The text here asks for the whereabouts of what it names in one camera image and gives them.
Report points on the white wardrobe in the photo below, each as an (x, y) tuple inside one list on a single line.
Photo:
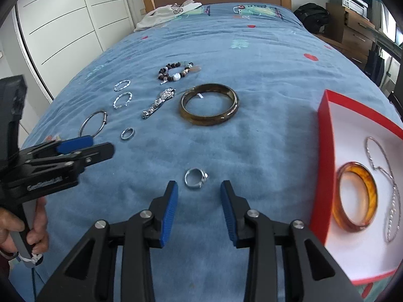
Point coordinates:
[(72, 22)]

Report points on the printed blue blanket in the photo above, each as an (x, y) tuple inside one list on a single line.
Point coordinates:
[(267, 69)]

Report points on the silver wristwatch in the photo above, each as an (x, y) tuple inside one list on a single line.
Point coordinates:
[(167, 93)]

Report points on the amber bangle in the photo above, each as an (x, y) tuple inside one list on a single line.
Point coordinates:
[(342, 207)]

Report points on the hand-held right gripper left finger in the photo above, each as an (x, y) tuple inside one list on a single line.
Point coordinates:
[(168, 217)]

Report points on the dark brown bangle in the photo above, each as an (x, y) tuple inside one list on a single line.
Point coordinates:
[(207, 121)]

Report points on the dark hanging bag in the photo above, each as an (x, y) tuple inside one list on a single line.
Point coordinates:
[(376, 64)]

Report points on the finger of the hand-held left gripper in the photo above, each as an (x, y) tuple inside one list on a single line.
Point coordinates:
[(97, 152), (75, 143)]

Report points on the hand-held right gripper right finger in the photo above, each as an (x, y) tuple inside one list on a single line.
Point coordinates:
[(228, 217)]

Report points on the person's left hand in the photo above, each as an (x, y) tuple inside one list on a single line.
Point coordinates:
[(39, 226)]

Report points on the black backpack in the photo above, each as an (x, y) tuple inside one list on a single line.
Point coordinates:
[(311, 17)]

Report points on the red cardboard box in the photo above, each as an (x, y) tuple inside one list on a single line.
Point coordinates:
[(324, 163)]

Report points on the wooden drawer cabinet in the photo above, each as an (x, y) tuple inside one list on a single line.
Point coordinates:
[(352, 34)]

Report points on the thin silver bangle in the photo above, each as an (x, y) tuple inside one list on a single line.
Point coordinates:
[(103, 112)]

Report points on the white garment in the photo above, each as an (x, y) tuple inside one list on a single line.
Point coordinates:
[(157, 15)]

